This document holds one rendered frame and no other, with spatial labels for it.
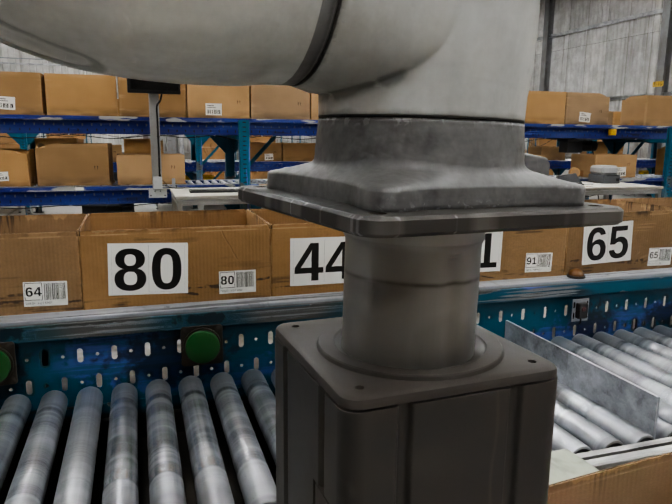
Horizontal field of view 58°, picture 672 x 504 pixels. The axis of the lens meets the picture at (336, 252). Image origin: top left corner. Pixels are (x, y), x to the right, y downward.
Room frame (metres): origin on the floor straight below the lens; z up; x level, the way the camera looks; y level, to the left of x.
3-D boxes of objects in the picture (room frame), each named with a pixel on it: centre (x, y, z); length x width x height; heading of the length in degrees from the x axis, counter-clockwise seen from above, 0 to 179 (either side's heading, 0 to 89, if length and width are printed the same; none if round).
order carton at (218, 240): (1.40, 0.37, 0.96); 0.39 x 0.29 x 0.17; 108
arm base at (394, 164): (0.48, -0.08, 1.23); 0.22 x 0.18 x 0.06; 118
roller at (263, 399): (1.01, 0.10, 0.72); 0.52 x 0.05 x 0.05; 18
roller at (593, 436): (1.17, -0.39, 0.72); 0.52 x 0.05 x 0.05; 18
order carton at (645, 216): (1.76, -0.74, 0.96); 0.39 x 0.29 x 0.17; 108
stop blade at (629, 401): (1.20, -0.48, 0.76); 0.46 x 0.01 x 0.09; 18
